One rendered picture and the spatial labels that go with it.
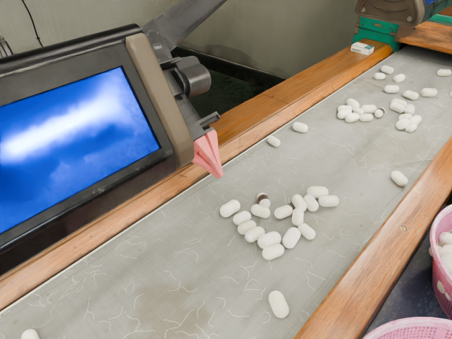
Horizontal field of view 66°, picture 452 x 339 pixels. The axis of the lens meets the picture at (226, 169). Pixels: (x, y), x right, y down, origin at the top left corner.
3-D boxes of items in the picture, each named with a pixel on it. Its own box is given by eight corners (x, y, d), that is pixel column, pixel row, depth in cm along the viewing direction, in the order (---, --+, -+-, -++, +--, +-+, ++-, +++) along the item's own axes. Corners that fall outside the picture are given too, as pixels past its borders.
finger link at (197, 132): (239, 164, 59) (208, 118, 59) (209, 184, 55) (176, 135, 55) (220, 176, 65) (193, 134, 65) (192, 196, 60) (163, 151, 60)
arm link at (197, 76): (118, 54, 61) (142, 31, 55) (165, 44, 69) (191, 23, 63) (148, 117, 63) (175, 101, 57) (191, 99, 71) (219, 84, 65)
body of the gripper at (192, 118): (223, 119, 61) (200, 83, 61) (179, 143, 55) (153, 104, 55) (207, 134, 66) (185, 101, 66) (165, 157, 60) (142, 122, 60)
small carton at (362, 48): (350, 50, 111) (351, 44, 110) (355, 48, 113) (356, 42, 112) (367, 55, 108) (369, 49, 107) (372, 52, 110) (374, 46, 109)
